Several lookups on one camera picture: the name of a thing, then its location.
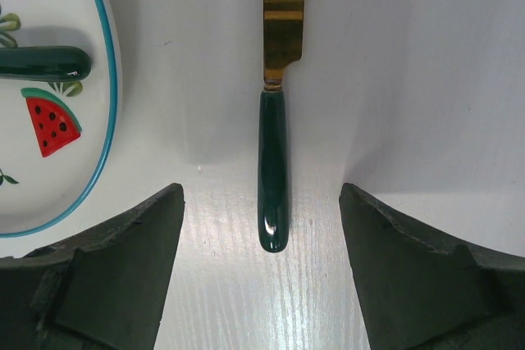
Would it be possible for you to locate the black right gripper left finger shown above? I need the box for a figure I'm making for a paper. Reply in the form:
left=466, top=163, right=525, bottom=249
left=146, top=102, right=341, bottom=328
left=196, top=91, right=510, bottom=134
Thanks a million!
left=1, top=184, right=185, bottom=349

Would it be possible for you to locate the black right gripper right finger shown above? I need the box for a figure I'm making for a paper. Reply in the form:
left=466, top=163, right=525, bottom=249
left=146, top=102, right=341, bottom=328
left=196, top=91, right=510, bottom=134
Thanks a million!
left=339, top=183, right=524, bottom=349

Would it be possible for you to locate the white watermelon pattern plate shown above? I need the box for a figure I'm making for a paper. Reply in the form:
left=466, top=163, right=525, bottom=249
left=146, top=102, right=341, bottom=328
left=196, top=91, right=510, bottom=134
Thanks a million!
left=1, top=0, right=122, bottom=238

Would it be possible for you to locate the gold fork green handle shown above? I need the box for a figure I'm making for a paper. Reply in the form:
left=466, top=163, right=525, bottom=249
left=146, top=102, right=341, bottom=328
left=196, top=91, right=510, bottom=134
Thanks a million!
left=1, top=46, right=92, bottom=82

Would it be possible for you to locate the gold knife green handle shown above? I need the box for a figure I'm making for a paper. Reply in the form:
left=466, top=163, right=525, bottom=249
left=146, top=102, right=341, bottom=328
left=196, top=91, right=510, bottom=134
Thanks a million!
left=258, top=0, right=304, bottom=253

